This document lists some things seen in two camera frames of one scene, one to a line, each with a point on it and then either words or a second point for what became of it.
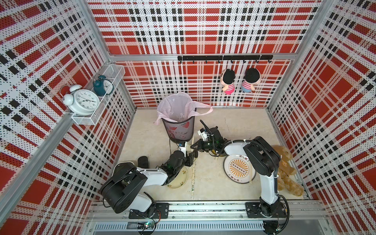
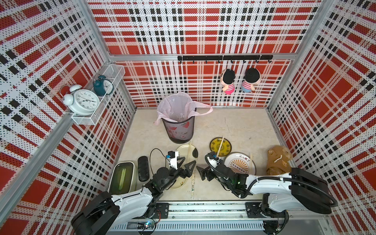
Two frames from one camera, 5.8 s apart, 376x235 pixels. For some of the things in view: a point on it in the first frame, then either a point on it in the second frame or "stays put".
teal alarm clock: [102, 86] stays put
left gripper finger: [194, 154] -> [189, 168]
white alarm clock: [81, 102] stays put
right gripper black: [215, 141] -> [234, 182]
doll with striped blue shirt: [252, 76] stays put
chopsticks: [192, 192] stays put
